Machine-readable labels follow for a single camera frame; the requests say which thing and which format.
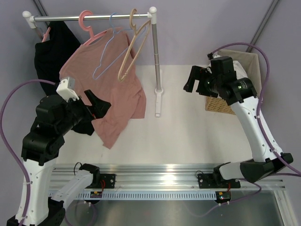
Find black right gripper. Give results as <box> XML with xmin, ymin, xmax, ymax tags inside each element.
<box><xmin>184</xmin><ymin>65</ymin><xmax>222</xmax><ymax>98</ymax></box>

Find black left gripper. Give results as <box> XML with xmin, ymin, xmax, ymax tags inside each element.
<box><xmin>57</xmin><ymin>89</ymin><xmax>111</xmax><ymax>135</ymax></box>

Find light blue wire hanger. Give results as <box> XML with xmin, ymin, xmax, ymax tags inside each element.
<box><xmin>92</xmin><ymin>12</ymin><xmax>129</xmax><ymax>80</ymax></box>

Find green and white t shirt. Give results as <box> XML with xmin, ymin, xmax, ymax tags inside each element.
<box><xmin>233</xmin><ymin>60</ymin><xmax>248</xmax><ymax>80</ymax></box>

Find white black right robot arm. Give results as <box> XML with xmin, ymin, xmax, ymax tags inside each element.
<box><xmin>195</xmin><ymin>56</ymin><xmax>293</xmax><ymax>187</ymax></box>

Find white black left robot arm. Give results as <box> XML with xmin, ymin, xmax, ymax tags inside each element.
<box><xmin>7</xmin><ymin>77</ymin><xmax>111</xmax><ymax>226</ymax></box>

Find beige plastic hanger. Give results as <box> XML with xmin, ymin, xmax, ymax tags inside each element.
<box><xmin>117</xmin><ymin>8</ymin><xmax>151</xmax><ymax>83</ymax></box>

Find pink t shirt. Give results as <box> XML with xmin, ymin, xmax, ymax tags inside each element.
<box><xmin>59</xmin><ymin>29</ymin><xmax>146</xmax><ymax>149</ymax></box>

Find black t shirt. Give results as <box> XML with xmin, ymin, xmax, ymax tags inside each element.
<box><xmin>34</xmin><ymin>21</ymin><xmax>95</xmax><ymax>137</ymax></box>

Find small pink hanger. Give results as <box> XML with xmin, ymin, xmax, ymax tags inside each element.
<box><xmin>41</xmin><ymin>26</ymin><xmax>51</xmax><ymax>42</ymax></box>

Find pink plastic hanger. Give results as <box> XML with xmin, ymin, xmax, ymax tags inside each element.
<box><xmin>78</xmin><ymin>10</ymin><xmax>107</xmax><ymax>46</ymax></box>

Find wicker laundry basket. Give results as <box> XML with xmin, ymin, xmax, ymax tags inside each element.
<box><xmin>205</xmin><ymin>49</ymin><xmax>262</xmax><ymax>115</ymax></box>

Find white clothes rack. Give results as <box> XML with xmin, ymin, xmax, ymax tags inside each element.
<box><xmin>22</xmin><ymin>7</ymin><xmax>164</xmax><ymax>117</ymax></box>

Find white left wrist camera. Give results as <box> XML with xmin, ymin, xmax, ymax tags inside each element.
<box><xmin>56</xmin><ymin>77</ymin><xmax>79</xmax><ymax>102</ymax></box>

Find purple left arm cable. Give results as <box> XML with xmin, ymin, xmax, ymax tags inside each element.
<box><xmin>0</xmin><ymin>79</ymin><xmax>98</xmax><ymax>226</ymax></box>

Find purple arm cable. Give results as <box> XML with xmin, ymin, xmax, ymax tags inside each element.
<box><xmin>188</xmin><ymin>42</ymin><xmax>301</xmax><ymax>217</ymax></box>
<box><xmin>0</xmin><ymin>79</ymin><xmax>98</xmax><ymax>226</ymax></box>

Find aluminium rail frame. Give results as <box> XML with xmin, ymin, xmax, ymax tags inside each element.
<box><xmin>63</xmin><ymin>164</ymin><xmax>298</xmax><ymax>226</ymax></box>

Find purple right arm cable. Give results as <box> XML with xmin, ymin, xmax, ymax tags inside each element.
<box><xmin>188</xmin><ymin>42</ymin><xmax>301</xmax><ymax>217</ymax></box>

